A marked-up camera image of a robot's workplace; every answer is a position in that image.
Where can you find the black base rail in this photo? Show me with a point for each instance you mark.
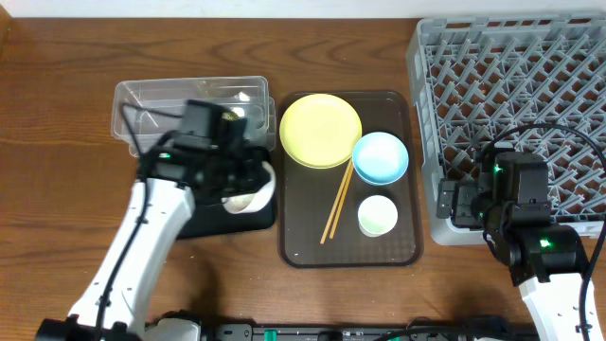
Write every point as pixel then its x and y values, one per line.
pixel 483 327

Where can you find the black waste tray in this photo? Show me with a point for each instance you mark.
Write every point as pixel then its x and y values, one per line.
pixel 227 222

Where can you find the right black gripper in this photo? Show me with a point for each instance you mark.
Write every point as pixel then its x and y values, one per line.
pixel 448 198

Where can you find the brown serving tray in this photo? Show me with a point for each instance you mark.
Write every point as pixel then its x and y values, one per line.
pixel 305 199

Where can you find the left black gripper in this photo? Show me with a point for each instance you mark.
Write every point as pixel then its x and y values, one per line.
pixel 256 171

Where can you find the light blue bowl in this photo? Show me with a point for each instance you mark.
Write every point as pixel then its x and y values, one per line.
pixel 380 158

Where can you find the white green cup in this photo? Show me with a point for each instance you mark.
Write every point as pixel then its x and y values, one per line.
pixel 377 215

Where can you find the yellow plate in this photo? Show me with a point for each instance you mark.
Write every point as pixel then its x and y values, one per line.
pixel 319 131

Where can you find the right wooden chopstick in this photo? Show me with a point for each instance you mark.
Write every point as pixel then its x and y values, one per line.
pixel 340 200

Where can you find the grey dishwasher rack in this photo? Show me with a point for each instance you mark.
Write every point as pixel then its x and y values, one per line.
pixel 537 83

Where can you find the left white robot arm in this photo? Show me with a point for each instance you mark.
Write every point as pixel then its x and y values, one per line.
pixel 115 304

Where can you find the white rice bowl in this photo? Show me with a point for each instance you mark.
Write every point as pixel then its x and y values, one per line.
pixel 250 203

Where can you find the clear plastic bin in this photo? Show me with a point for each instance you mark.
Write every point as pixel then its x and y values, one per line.
pixel 144 110

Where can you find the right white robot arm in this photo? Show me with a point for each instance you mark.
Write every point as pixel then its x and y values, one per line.
pixel 508 203

